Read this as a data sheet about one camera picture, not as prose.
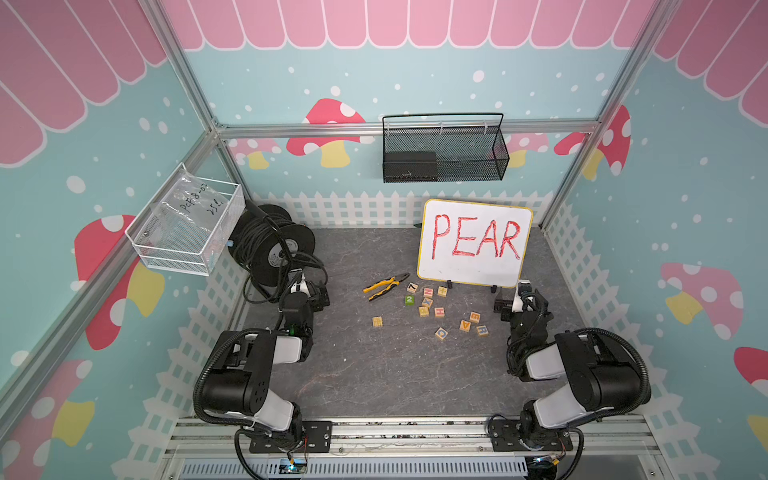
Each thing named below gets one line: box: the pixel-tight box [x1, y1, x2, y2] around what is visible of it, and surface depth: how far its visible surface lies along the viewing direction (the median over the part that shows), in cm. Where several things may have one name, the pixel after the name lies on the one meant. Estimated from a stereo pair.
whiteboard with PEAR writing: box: [416, 199, 534, 289], surface depth 99 cm
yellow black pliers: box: [362, 273, 410, 301], surface depth 104 cm
